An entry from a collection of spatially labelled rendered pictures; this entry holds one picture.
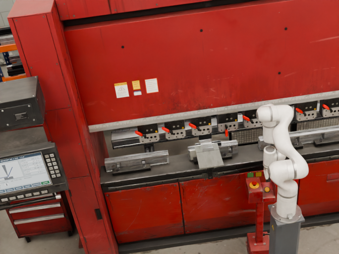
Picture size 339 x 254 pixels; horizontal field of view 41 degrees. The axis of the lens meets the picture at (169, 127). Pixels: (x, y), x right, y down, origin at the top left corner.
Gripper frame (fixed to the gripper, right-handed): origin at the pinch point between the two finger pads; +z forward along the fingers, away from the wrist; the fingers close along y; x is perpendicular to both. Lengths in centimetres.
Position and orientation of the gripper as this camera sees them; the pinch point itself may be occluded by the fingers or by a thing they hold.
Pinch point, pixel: (268, 179)
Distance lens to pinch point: 345.2
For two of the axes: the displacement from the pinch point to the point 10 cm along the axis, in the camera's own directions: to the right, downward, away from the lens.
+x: 9.9, -0.9, -0.5
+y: 0.3, 6.6, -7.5
